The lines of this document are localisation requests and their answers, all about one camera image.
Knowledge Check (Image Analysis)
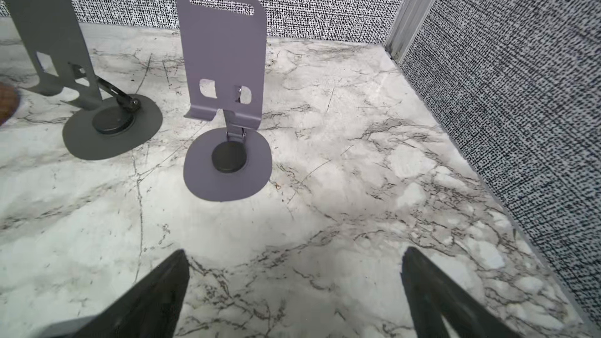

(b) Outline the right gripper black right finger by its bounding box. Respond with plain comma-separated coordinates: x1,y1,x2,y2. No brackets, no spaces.
401,247,519,337

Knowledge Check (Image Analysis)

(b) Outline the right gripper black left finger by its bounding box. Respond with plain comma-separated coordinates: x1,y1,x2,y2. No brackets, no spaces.
51,249,189,337

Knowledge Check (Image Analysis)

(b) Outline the dark grey round-base stand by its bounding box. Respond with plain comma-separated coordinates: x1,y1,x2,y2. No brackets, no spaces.
4,0,163,161

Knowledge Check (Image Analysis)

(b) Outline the wooden round-base phone stand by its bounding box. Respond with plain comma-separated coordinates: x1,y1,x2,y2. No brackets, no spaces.
0,83,20,125

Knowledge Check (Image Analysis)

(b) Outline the lilac round-base phone stand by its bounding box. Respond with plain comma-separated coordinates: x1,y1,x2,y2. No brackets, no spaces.
176,0,272,202

